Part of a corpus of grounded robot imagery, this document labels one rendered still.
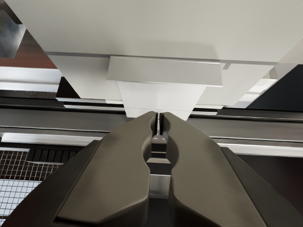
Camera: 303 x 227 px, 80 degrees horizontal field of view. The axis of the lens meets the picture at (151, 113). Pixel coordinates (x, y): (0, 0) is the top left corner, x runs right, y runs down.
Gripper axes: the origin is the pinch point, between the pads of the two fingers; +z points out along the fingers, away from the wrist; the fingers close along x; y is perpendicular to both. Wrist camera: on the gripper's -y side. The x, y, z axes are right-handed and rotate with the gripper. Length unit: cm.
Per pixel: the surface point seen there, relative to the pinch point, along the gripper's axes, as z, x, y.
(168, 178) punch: 3.4, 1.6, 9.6
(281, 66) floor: 163, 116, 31
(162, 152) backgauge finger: 20.0, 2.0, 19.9
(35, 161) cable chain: 31, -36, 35
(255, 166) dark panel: 42, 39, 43
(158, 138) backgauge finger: 18.1, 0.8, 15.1
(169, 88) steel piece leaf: 6.2, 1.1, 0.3
